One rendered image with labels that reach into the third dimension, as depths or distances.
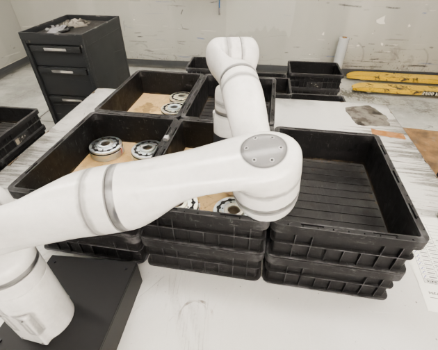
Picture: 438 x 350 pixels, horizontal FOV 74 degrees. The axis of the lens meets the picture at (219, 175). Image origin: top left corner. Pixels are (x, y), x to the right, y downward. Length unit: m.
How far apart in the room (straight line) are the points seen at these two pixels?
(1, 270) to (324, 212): 0.67
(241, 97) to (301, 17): 3.56
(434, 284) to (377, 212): 0.22
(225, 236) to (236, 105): 0.31
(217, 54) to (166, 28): 3.64
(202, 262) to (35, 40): 2.02
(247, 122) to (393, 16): 3.84
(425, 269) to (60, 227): 0.86
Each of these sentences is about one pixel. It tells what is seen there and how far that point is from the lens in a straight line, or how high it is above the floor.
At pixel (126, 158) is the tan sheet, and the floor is 0.83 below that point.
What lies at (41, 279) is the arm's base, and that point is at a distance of 0.60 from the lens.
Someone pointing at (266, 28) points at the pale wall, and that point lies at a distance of 4.01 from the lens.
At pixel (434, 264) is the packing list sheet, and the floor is 0.70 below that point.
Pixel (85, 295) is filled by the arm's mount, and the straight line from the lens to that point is 0.73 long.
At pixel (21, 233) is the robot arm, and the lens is 0.44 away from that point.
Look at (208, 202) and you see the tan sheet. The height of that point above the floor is 0.83.
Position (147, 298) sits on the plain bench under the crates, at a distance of 0.78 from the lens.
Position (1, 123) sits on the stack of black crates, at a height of 0.49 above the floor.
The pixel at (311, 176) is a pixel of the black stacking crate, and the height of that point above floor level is 0.83.
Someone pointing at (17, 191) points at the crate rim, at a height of 0.93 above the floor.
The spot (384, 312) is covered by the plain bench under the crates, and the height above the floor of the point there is 0.70.
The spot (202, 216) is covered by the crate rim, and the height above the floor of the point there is 0.93.
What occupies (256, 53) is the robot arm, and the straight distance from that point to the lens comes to 0.61.
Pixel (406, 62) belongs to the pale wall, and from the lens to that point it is 4.46.
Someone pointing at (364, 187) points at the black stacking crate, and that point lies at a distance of 0.91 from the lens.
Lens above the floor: 1.37
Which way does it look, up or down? 39 degrees down
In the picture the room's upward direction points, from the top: straight up
